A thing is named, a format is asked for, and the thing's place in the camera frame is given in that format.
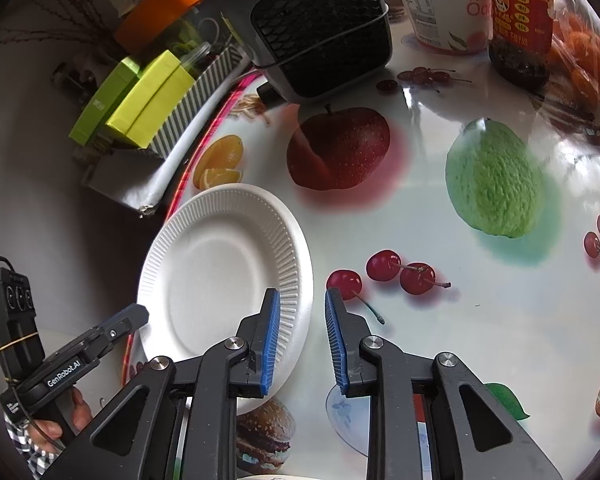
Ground dried twig branches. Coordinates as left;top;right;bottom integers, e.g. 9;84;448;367
0;0;116;61

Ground person's left hand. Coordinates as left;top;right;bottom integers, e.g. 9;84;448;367
29;387;94;454

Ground white plastic tub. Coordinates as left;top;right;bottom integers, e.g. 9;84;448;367
382;0;496;56

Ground fruit printed tablecloth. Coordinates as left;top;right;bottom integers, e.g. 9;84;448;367
120;0;600;480

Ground chili sauce jar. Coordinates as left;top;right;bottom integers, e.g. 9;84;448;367
482;0;561;92

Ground yellow-green box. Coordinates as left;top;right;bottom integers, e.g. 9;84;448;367
105;50;196;150

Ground person's left forearm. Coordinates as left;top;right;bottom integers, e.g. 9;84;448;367
2;417;56;478

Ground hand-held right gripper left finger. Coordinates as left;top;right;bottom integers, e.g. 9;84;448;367
40;287;282;480

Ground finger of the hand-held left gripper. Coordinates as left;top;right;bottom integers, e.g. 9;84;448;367
80;304;150;361

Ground grey black fan heater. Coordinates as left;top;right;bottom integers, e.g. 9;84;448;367
219;0;393;106

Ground dark green box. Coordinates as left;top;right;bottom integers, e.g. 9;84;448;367
69;56;141;145

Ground grey cardboard box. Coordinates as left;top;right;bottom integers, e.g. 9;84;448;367
82;147;168;211

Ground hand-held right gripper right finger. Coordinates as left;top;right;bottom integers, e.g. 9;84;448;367
324;287;563;480

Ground plastic bag of oranges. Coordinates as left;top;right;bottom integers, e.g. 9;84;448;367
535;0;600;156

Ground striped cardboard box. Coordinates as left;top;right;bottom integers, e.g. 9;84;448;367
150;42;246;161

